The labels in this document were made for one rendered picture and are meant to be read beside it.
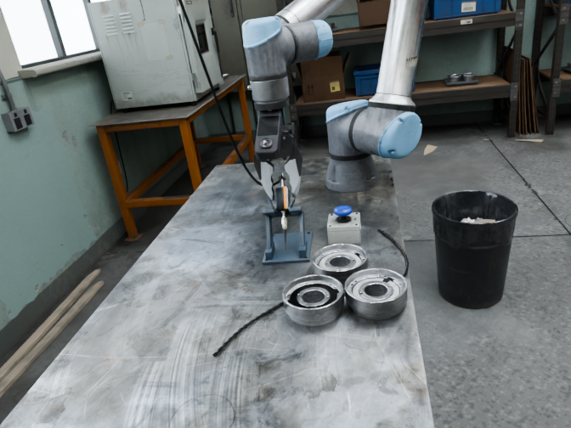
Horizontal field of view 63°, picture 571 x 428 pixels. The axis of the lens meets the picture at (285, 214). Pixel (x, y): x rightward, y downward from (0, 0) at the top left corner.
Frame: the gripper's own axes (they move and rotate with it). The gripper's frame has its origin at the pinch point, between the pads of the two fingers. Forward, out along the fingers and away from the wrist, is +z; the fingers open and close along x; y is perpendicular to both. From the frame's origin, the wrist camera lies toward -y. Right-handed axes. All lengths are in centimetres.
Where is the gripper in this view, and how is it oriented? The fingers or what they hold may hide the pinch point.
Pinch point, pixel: (282, 194)
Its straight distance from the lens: 101.3
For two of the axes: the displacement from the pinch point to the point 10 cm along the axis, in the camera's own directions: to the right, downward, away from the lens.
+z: 1.3, 9.0, 4.1
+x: -9.9, 0.7, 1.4
